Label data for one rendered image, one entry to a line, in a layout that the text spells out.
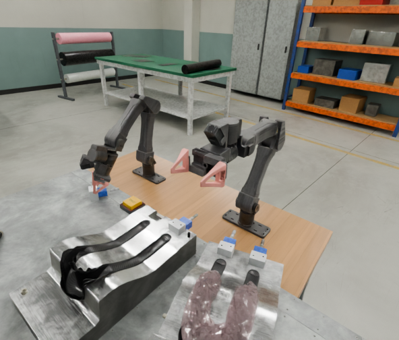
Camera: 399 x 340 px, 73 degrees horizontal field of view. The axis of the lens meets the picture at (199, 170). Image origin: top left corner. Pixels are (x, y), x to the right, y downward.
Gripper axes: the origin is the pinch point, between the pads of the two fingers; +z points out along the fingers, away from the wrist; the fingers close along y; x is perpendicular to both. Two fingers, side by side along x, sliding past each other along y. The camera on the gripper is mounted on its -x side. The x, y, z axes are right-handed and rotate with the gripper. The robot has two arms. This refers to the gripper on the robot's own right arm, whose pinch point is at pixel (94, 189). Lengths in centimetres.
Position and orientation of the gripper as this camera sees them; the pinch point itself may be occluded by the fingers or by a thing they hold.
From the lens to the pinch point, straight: 132.0
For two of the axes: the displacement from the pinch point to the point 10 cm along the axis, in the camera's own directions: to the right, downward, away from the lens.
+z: -4.8, 8.4, 2.4
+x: 7.8, 2.9, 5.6
